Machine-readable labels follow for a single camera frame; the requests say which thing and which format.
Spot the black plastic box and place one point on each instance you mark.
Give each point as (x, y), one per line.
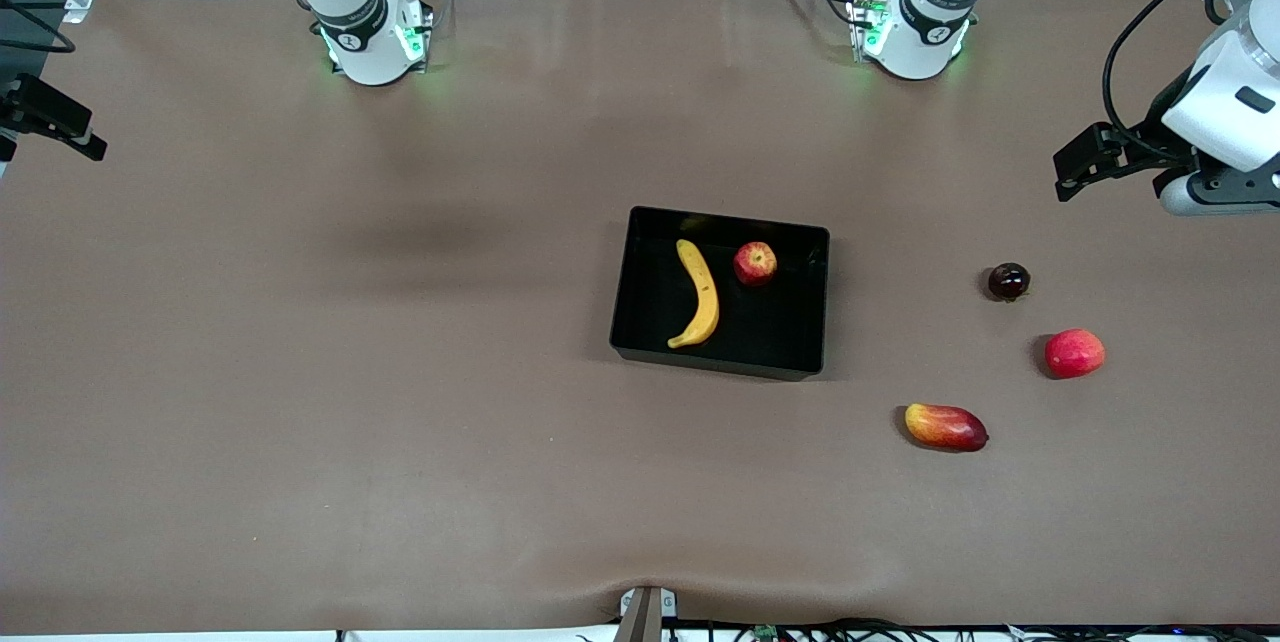
(780, 322)

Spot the brown table mat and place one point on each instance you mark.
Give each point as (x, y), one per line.
(400, 422)

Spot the pink red round peach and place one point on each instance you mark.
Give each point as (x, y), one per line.
(1075, 354)

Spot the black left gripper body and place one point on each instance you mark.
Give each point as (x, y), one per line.
(1152, 137)

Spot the red yellow mango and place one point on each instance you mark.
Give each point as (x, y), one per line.
(945, 427)

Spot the dark purple mangosteen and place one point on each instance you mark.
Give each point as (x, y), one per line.
(1009, 282)

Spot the yellow banana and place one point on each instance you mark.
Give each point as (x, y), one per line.
(705, 292)

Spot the red yellow striped apple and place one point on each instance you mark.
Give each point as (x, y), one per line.
(755, 264)

